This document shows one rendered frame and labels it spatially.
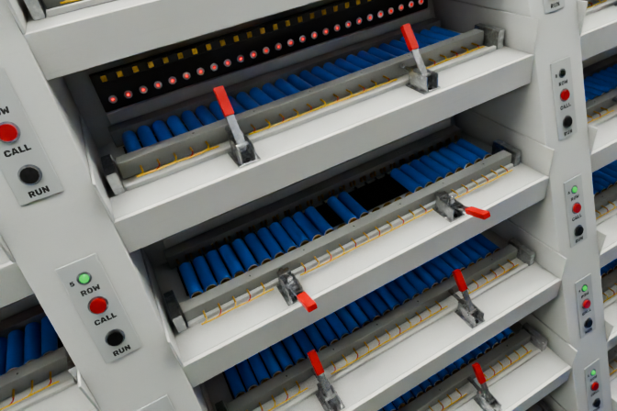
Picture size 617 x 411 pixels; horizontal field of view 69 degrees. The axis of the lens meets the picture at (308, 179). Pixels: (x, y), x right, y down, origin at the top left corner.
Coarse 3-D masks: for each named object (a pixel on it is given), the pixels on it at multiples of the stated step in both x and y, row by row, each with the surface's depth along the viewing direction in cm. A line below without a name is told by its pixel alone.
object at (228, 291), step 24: (480, 168) 71; (504, 168) 73; (432, 192) 68; (384, 216) 66; (312, 240) 64; (336, 240) 63; (264, 264) 61; (288, 264) 61; (216, 288) 59; (240, 288) 59; (192, 312) 57
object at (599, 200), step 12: (600, 168) 96; (612, 168) 96; (600, 180) 93; (612, 180) 93; (600, 192) 92; (612, 192) 89; (600, 204) 88; (612, 204) 88; (600, 216) 86; (612, 216) 87; (600, 228) 85; (612, 228) 85; (600, 240) 79; (612, 240) 82; (600, 252) 80; (612, 252) 82; (600, 264) 82
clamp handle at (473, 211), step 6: (450, 198) 65; (450, 204) 66; (456, 204) 65; (462, 210) 64; (468, 210) 62; (474, 210) 62; (480, 210) 61; (486, 210) 60; (474, 216) 61; (480, 216) 60; (486, 216) 60
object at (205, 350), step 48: (480, 144) 81; (528, 144) 72; (288, 192) 73; (480, 192) 70; (528, 192) 70; (384, 240) 65; (432, 240) 65; (336, 288) 59; (192, 336) 56; (240, 336) 55; (288, 336) 59; (192, 384) 55
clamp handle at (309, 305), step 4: (288, 280) 57; (292, 280) 58; (288, 284) 58; (292, 284) 58; (296, 284) 58; (292, 288) 57; (296, 288) 57; (292, 292) 57; (296, 292) 56; (300, 292) 55; (304, 292) 55; (300, 296) 54; (304, 296) 54; (308, 296) 54; (300, 300) 53; (304, 300) 53; (308, 300) 53; (312, 300) 53; (304, 304) 52; (308, 304) 52; (312, 304) 52; (316, 304) 52; (308, 308) 52; (312, 308) 52; (316, 308) 52; (308, 312) 52
